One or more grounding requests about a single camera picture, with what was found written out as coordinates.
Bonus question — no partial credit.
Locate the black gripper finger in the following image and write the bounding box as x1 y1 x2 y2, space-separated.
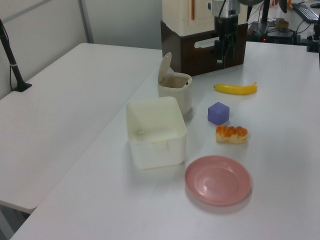
214 38 225 64
224 34 238 69

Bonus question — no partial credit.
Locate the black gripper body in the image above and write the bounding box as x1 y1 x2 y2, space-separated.
214 16 239 41

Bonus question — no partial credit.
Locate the cream flip-lid trash can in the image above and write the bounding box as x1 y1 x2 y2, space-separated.
157 51 194 117

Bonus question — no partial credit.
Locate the dark brown wooden box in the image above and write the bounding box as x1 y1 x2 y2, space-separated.
160 19 248 77

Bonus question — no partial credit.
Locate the yellow banana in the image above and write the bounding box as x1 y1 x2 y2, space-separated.
213 81 258 96

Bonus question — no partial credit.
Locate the black monitor stand pole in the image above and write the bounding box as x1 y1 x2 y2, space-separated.
259 0 271 25

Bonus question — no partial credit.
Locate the cream toaster oven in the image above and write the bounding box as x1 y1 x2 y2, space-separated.
162 0 219 36

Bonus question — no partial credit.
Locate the black electronics box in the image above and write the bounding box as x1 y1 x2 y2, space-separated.
265 27 297 45

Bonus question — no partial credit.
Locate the small cardboard box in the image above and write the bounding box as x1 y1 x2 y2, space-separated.
274 18 290 29

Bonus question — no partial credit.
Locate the purple cube block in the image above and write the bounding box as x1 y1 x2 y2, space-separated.
207 101 231 126

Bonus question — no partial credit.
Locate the black computer keyboard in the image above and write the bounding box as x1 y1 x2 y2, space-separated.
290 2 320 24

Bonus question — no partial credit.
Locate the orange glazed bread loaf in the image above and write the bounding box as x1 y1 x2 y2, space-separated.
215 124 249 145

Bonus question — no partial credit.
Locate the cream square plastic container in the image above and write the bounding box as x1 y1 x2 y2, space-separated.
125 96 188 171

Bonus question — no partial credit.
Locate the pink round plate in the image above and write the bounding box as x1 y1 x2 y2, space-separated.
184 154 252 207

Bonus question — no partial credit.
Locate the black clamp mount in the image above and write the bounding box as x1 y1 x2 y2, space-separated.
305 23 320 54

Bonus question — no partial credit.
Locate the grey metal partition post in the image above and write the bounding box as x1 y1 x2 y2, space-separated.
77 0 95 45

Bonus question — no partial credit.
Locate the black camera pole with clamp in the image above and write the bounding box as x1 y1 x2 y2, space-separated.
0 18 33 93

